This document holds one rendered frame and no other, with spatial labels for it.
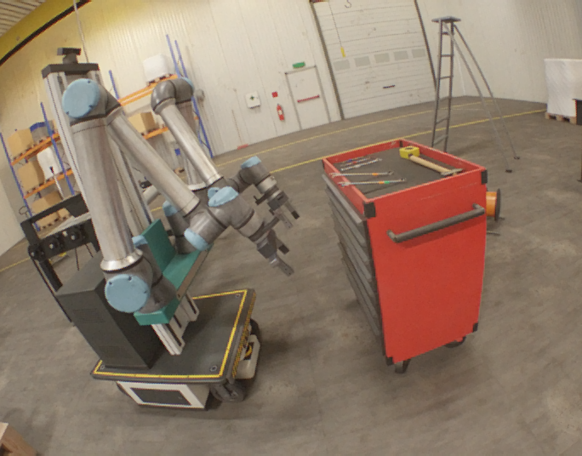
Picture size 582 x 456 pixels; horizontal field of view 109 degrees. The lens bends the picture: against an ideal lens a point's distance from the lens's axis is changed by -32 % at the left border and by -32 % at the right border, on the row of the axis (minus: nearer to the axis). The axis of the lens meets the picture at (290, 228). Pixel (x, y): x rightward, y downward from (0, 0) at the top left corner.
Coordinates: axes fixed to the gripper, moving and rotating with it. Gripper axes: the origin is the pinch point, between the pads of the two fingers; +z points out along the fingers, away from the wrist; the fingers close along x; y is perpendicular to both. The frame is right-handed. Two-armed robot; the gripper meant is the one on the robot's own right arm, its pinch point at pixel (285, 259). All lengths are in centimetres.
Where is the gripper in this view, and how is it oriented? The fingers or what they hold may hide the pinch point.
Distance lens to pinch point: 110.1
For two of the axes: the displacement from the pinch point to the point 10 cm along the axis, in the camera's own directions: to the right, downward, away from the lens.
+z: 6.2, 6.5, 4.5
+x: 1.2, 4.9, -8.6
